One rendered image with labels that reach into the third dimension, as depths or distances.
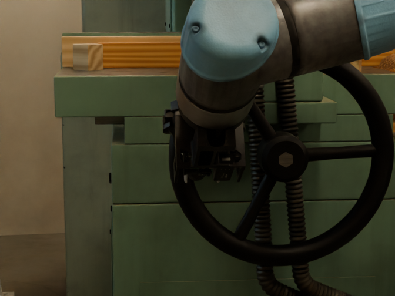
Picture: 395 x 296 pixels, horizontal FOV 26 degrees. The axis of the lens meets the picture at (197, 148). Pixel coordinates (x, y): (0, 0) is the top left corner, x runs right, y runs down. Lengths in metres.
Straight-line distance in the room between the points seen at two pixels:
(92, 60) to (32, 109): 2.45
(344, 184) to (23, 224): 2.69
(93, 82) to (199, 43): 0.57
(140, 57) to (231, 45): 0.72
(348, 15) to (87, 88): 0.59
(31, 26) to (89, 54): 2.42
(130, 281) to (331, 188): 0.33
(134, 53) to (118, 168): 0.22
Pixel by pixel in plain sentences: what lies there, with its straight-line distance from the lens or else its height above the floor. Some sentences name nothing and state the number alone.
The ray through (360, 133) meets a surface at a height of 0.81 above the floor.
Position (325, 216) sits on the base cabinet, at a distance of 1.31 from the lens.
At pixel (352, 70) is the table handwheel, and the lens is 1.09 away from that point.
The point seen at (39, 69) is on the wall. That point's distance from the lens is 3.75.
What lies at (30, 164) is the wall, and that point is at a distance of 3.81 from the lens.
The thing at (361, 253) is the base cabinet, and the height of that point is 0.63.
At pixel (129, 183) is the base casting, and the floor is 0.74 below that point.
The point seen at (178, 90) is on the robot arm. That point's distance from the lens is 0.79.
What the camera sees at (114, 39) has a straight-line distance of 1.41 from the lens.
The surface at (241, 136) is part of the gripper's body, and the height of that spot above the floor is 0.87.
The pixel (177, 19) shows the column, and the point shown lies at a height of 0.97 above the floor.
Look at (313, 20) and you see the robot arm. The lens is 0.72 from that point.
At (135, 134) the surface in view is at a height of 0.81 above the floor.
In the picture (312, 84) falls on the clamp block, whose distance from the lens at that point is 1.17.
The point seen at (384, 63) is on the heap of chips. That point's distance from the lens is 1.39.
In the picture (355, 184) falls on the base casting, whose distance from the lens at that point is 1.31.
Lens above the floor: 1.00
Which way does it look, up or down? 9 degrees down
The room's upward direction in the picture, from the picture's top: straight up
